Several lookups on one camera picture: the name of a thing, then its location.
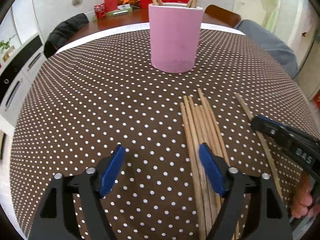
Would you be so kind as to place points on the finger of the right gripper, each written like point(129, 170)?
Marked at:
point(270, 126)

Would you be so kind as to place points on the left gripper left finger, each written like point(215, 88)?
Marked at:
point(55, 217)

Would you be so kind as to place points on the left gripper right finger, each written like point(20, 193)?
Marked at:
point(267, 217)

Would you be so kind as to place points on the person's right hand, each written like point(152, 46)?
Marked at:
point(302, 200)

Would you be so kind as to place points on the brown polka dot tablecloth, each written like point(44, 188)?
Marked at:
point(86, 100)

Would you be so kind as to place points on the brown wooden chair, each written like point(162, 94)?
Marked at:
point(227, 17)

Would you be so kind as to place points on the white black sideboard cabinet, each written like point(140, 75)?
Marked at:
point(17, 76)

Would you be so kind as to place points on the pink cylindrical holder cup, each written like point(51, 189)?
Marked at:
point(174, 36)

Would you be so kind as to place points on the small green potted plant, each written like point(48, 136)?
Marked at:
point(6, 48)

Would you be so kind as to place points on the black jacket on chair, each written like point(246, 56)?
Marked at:
point(63, 32)

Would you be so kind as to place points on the red cola can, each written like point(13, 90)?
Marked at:
point(99, 10)

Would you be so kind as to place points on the green tray on table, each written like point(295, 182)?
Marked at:
point(119, 12)

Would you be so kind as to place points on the small red box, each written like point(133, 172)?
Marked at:
point(110, 5)

